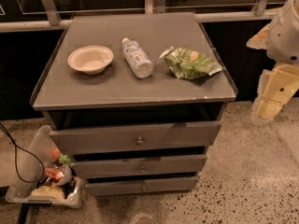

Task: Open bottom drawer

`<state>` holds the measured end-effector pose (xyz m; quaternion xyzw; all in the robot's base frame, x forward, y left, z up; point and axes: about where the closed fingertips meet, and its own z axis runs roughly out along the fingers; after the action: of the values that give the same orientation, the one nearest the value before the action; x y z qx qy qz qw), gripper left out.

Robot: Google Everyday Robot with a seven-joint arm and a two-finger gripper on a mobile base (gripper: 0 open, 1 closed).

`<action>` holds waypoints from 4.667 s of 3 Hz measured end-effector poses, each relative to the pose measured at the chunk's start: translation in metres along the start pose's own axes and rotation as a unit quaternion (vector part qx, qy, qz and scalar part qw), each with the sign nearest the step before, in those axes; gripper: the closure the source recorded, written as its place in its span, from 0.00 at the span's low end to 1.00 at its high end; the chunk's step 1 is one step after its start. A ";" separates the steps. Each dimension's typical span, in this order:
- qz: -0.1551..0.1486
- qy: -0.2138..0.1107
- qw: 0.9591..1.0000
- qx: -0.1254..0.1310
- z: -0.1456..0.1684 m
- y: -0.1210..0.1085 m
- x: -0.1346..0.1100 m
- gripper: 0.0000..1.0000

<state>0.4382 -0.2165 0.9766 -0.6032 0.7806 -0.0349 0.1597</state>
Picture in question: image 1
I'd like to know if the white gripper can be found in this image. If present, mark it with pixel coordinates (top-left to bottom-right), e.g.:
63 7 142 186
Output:
250 63 299 124

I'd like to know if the grey bottom drawer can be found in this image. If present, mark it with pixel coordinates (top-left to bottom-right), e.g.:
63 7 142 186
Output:
85 176 198 196

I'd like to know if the grey drawer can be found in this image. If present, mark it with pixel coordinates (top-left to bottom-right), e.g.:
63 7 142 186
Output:
85 176 198 196
72 154 207 179
50 121 221 155

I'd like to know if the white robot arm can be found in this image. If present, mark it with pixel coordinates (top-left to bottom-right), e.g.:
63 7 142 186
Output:
247 0 299 125

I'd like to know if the grey top drawer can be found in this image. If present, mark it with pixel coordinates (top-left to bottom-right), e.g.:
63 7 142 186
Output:
50 121 221 155

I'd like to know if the grey middle drawer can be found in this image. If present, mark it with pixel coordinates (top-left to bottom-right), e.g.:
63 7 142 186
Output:
72 154 207 179

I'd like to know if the grey drawer cabinet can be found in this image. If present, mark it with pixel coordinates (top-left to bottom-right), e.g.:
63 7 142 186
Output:
31 13 236 186

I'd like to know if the green chip bag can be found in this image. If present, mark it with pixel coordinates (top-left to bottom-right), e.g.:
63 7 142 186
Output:
160 47 222 80

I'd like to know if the clear plastic water bottle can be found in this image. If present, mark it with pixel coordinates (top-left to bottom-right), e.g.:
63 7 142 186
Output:
122 38 154 78

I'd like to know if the metal railing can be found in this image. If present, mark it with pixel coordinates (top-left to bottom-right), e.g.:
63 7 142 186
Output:
0 0 281 33

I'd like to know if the white paper bowl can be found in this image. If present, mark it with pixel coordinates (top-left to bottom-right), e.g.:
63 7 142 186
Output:
67 46 114 75

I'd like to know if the green orange toy vegetable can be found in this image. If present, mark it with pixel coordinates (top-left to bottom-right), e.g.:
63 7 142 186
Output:
52 148 71 166

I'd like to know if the red snack package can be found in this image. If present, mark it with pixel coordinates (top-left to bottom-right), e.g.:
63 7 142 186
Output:
44 166 64 182

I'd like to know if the beige bread item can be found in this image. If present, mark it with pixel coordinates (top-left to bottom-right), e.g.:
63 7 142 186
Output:
31 186 65 200

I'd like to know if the clear plastic bin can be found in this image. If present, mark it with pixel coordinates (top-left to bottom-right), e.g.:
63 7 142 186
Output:
6 125 83 208

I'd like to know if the black cable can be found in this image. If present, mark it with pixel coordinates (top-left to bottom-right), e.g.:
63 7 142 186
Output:
0 123 46 184

